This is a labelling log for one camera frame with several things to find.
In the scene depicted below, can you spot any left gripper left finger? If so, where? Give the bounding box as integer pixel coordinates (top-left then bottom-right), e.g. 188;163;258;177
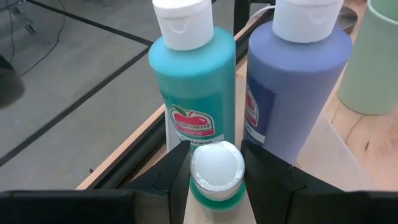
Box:
123;140;192;224

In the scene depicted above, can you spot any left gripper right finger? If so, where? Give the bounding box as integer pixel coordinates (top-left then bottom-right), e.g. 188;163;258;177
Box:
241;139;343;224

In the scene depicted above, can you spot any small green paint bottle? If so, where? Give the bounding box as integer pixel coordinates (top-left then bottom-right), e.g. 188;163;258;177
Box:
189;140;247;213

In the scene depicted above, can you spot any clear plastic bin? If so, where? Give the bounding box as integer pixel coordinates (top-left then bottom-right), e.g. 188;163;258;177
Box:
136;71;377;224

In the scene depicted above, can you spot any large periwinkle paint bottle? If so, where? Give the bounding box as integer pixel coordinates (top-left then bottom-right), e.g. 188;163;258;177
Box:
243;0;354;164

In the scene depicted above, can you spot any large teal paint bottle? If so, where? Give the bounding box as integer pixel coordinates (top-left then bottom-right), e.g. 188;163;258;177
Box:
147;0;236;153

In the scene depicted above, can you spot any pale green cup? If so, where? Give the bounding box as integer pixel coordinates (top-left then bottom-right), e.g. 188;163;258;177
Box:
337;0;398;116

